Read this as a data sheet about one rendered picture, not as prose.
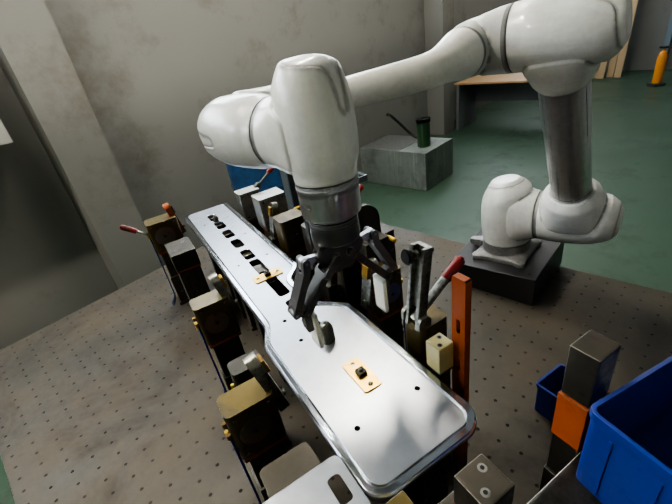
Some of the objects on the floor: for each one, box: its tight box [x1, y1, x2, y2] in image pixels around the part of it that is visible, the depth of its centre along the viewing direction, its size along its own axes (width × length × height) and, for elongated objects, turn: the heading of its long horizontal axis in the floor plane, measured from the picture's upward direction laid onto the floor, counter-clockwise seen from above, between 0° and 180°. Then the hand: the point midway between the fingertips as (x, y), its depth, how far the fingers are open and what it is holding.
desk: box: [454, 73, 539, 130], centre depth 542 cm, size 64×129×66 cm, turn 62°
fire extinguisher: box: [646, 46, 669, 87], centre depth 616 cm, size 25×25×58 cm
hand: (351, 320), depth 67 cm, fingers open, 13 cm apart
